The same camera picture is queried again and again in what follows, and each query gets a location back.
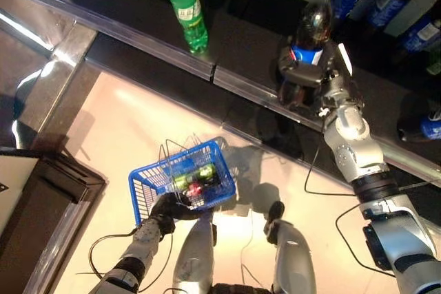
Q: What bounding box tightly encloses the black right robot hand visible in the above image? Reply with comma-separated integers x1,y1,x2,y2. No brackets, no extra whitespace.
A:
278,41,356,101

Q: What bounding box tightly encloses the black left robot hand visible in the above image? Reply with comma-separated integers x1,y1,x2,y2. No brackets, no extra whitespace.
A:
147,192,203,235

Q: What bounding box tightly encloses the blue plastic shopping basket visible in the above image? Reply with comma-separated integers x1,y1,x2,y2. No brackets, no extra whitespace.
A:
128,134,238,229

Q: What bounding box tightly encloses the grey robot left leg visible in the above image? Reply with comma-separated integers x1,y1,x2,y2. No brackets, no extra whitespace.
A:
171,211,218,294

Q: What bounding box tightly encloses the beige shelving back panel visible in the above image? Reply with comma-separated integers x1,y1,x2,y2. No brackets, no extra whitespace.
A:
0,152,41,237

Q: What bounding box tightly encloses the green soda bottle yellow cap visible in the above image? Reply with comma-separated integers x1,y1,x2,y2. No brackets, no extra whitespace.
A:
166,0,209,55

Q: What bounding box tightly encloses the grey stone plinth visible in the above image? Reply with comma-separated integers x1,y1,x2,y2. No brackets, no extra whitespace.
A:
0,8,100,151

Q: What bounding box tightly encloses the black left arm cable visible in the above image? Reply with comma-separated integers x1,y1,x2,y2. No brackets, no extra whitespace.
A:
88,227,174,294

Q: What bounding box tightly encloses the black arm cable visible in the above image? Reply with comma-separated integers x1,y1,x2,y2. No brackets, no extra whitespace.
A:
304,128,397,278
88,227,174,294

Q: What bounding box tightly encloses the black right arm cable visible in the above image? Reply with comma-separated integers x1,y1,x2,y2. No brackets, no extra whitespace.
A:
304,128,397,278

